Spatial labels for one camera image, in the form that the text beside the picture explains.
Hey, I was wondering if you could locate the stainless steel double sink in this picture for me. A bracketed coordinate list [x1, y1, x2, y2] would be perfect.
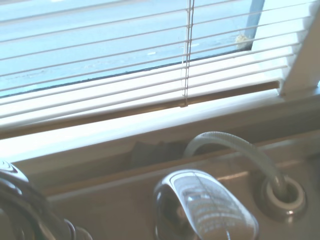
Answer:
[47, 147, 320, 240]

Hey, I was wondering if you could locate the white window blind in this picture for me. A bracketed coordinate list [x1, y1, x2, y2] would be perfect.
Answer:
[0, 0, 316, 131]

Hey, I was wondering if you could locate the chrome faucet lever handle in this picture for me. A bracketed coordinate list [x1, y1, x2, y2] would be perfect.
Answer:
[152, 169, 260, 240]

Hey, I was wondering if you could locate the white hose with grommet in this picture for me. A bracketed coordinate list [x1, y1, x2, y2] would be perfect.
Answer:
[183, 131, 307, 222]

